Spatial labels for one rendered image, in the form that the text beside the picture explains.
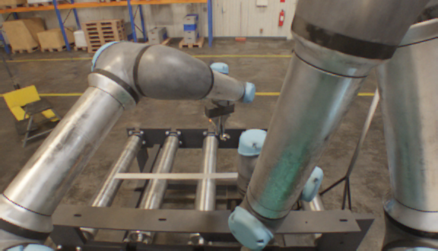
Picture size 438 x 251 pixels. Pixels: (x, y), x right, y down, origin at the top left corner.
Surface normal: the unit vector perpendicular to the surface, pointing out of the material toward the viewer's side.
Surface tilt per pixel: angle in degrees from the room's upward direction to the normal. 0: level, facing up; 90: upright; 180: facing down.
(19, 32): 90
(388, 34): 97
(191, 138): 90
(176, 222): 0
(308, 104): 91
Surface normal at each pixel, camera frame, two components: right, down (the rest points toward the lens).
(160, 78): 0.14, 0.36
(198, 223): -0.01, -0.87
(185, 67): 0.57, -0.17
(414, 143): -0.74, 0.39
